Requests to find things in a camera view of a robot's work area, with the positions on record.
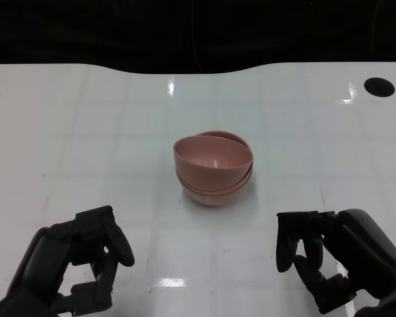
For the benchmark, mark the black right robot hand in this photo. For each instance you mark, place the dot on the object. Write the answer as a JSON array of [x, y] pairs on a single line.
[[366, 251]]

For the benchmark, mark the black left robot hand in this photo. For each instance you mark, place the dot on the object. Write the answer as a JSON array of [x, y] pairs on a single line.
[[43, 261]]

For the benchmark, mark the pink plastic bowl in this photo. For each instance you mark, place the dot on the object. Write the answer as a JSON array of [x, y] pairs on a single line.
[[232, 136], [214, 200], [214, 155]]

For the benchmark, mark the black round table grommet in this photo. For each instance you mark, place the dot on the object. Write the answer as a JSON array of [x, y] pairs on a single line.
[[379, 87]]

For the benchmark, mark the black backdrop cloth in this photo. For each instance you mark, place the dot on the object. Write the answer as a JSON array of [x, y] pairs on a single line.
[[85, 29]]

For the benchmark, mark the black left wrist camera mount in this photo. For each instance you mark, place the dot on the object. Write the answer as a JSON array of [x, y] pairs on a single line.
[[6, 308]]

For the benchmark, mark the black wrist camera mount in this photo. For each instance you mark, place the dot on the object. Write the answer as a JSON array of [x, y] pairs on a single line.
[[6, 308], [392, 307]]

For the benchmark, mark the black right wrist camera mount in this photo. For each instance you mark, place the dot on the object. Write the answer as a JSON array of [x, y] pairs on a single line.
[[392, 307]]

